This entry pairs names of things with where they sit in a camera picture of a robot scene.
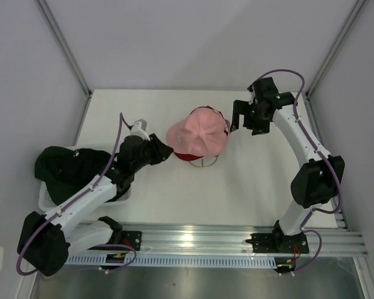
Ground black baseball cap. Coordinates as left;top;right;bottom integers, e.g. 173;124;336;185
55;147;111;189

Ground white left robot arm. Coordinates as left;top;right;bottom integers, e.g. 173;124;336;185
16;134;173;277

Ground dark green baseball cap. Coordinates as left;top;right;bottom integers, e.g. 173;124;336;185
34;146;81;206

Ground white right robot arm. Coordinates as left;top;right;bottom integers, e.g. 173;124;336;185
231;76;345;254

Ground pink baseball cap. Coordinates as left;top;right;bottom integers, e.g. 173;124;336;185
166;106;231;156

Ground gold wire hat stand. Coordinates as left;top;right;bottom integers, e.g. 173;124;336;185
188;156;219;168

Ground right aluminium frame post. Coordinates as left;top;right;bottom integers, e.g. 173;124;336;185
305;0;369;99

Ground white plastic basket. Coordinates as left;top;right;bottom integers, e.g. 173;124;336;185
55;153;135;213

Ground aluminium frame post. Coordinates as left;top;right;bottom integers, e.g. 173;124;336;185
34;0;92;98
305;0;369;99

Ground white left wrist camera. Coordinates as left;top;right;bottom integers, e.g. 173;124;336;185
130;119;150;140

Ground white slotted cable duct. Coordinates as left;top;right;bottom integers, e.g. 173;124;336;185
65;253;276;269

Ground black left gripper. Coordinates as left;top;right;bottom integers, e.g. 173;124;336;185
132;133;173;173

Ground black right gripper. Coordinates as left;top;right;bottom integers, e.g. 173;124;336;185
230;100;270;136

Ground left aluminium frame post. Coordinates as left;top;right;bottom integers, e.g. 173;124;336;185
34;0;92;98

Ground red baseball cap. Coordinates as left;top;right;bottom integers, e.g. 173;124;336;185
173;105;231;163

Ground aluminium mounting rail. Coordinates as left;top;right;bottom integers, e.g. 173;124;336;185
65;222;370;256

